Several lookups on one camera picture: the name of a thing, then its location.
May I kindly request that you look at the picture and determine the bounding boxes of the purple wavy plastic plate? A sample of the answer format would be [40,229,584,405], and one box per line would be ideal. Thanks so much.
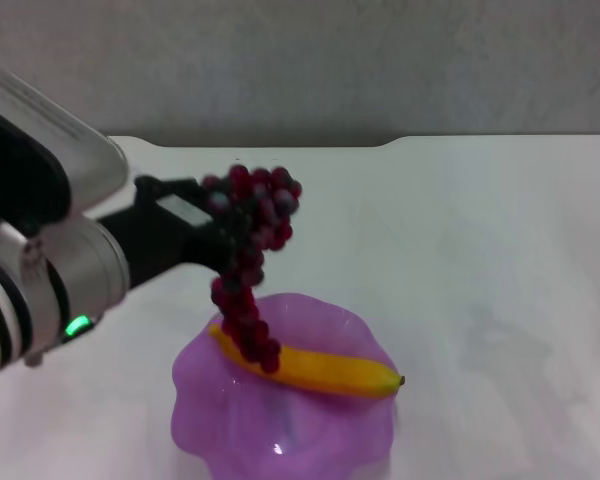
[169,291,401,480]

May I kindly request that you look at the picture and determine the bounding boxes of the yellow banana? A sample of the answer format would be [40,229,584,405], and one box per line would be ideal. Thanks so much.
[208,323,407,399]

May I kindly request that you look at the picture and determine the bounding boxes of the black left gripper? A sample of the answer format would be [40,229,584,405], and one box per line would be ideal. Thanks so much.
[95,174,239,292]

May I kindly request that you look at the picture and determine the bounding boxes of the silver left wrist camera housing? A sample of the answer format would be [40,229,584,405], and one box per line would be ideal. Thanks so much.
[0,68,131,236]

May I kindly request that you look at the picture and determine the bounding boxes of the dark red grape bunch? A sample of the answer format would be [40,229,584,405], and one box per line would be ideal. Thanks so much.
[199,164,304,375]

